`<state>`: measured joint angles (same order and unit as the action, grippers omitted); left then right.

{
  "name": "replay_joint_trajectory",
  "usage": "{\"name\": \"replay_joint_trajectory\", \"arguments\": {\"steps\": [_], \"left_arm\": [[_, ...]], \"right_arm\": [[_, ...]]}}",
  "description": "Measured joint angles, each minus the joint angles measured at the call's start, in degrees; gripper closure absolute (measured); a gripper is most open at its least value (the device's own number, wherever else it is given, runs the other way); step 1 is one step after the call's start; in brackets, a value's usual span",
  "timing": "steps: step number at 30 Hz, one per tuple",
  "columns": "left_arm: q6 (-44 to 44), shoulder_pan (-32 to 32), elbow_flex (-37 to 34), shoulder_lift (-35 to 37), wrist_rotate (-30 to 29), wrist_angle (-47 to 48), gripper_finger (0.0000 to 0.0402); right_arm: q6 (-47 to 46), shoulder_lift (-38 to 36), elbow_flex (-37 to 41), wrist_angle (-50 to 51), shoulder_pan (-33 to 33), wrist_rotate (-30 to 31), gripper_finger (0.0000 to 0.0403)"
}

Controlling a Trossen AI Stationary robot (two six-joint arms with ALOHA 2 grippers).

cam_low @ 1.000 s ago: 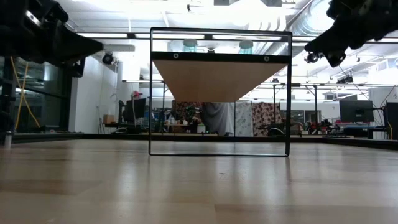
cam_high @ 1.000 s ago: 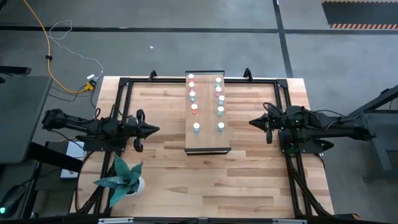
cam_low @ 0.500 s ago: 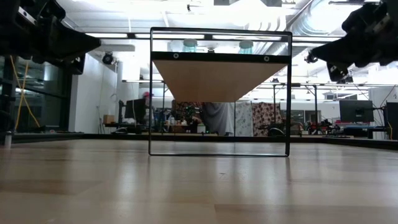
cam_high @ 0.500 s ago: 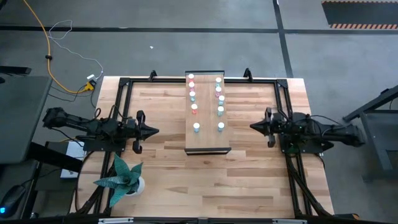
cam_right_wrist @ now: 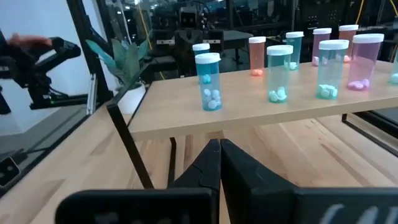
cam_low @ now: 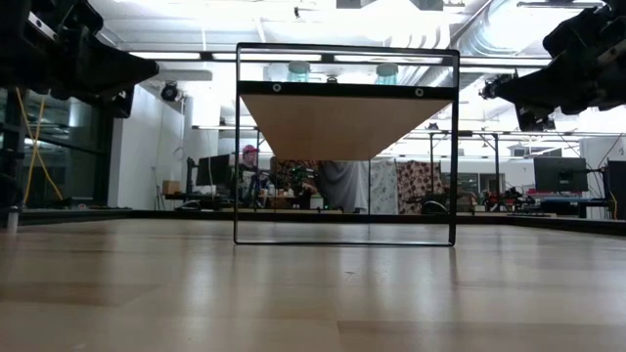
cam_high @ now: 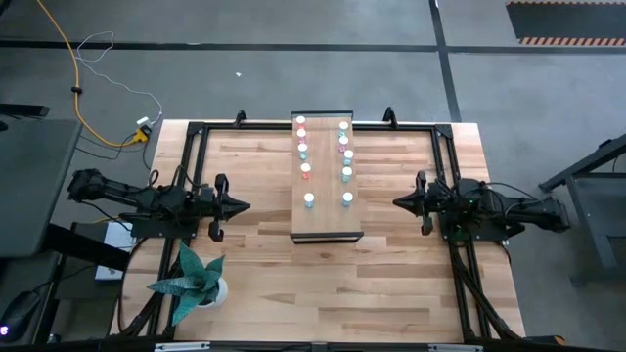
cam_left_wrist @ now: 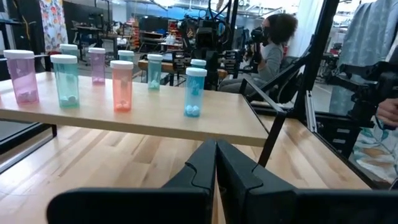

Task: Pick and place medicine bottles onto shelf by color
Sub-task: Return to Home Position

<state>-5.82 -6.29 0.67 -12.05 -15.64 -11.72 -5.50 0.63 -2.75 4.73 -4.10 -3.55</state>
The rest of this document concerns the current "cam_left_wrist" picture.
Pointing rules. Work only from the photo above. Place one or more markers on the wooden shelf black metal frame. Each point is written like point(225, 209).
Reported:
point(155, 112)

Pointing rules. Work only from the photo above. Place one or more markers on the black camera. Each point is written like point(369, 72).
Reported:
point(256, 40)

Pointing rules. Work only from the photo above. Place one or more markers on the black handheld camera rig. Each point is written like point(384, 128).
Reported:
point(382, 84)

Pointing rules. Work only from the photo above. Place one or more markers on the pink plastic block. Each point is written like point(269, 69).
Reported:
point(122, 90)

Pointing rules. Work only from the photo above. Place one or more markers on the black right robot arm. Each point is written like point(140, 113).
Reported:
point(222, 34)

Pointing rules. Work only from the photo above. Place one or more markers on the black shelving unit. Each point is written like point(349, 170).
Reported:
point(25, 28)

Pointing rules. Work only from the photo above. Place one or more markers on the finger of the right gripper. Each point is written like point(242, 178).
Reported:
point(215, 74)
point(209, 74)

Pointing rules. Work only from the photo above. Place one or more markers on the silver aluminium bar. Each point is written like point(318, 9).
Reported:
point(311, 112)

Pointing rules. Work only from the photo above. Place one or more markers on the white floral cloth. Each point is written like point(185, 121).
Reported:
point(53, 25)

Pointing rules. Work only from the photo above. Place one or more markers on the black background workbench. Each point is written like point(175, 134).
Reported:
point(93, 32)

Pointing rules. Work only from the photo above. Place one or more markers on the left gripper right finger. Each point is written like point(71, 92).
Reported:
point(280, 205)

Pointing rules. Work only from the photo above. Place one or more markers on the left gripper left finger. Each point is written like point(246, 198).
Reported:
point(140, 205)

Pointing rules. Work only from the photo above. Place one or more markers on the person's hand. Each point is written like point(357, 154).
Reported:
point(388, 112)

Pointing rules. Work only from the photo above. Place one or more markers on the teal plastic block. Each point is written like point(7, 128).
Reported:
point(66, 84)

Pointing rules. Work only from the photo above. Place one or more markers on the black office chair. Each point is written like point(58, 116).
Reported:
point(289, 84)

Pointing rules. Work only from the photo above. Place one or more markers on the black aluminium rig frame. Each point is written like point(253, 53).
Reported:
point(317, 46)

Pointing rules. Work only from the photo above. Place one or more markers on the blue grey hanging cloth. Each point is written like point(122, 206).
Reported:
point(367, 31)

